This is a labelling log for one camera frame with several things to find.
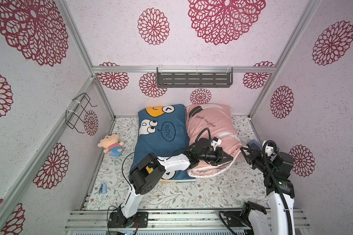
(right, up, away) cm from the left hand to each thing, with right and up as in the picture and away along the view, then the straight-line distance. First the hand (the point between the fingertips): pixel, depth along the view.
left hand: (234, 159), depth 74 cm
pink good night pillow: (-6, +21, +23) cm, 32 cm away
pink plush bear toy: (-70, +5, +21) cm, 73 cm away
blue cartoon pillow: (-39, +14, +29) cm, 51 cm away
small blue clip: (-70, -18, +8) cm, 73 cm away
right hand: (+2, +6, -2) cm, 7 cm away
